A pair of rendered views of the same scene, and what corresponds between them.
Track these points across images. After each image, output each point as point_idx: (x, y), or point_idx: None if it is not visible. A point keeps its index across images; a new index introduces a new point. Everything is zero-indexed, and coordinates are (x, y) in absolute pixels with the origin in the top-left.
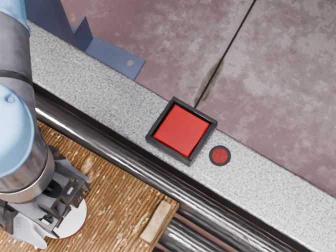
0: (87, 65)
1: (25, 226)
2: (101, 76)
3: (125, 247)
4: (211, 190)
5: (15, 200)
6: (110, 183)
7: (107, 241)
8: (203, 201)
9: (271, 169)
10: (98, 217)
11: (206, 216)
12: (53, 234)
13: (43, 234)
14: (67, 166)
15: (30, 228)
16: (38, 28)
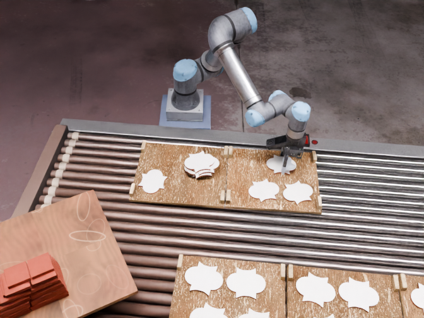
0: (264, 135)
1: (289, 162)
2: (270, 137)
3: (310, 166)
4: (318, 150)
5: (300, 137)
6: None
7: (304, 166)
8: (318, 152)
9: (329, 140)
10: (298, 163)
11: (322, 154)
12: (302, 153)
13: (288, 170)
14: None
15: (291, 161)
16: (243, 132)
